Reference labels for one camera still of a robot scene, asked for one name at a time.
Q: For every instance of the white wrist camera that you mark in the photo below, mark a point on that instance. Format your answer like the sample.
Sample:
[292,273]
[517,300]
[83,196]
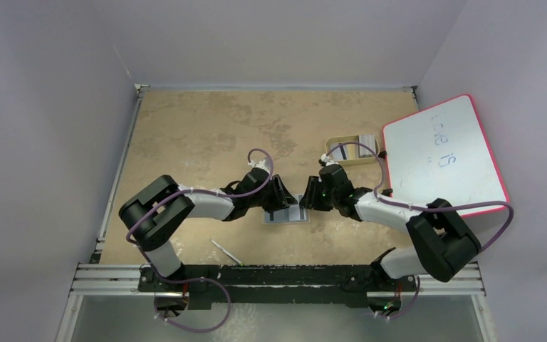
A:
[263,164]
[326,160]

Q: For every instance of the pink framed whiteboard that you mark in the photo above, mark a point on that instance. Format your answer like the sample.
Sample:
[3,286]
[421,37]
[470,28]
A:
[443,152]

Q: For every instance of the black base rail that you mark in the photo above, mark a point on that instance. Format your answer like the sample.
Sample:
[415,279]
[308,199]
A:
[352,285]

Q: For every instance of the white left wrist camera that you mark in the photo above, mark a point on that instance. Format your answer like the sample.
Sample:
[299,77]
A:
[263,164]

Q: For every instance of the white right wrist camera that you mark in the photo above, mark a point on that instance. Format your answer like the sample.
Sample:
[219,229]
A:
[326,160]

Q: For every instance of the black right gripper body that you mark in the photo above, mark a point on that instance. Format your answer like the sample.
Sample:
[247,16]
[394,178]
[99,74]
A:
[314,192]

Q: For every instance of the stack of white cards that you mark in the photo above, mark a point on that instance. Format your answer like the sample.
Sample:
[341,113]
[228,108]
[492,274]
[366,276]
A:
[356,147]

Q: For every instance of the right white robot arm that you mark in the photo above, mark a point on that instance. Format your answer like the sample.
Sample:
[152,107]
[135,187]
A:
[442,242]

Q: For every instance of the beige oval card tray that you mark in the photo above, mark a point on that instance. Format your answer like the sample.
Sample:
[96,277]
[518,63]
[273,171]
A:
[344,161]

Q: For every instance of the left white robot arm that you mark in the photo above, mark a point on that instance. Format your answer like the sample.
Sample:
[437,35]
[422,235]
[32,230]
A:
[154,214]

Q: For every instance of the silver pen on table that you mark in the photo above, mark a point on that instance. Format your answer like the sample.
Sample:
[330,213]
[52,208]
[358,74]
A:
[226,252]

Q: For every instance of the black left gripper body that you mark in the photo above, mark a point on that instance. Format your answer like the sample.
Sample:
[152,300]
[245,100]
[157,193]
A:
[268,200]

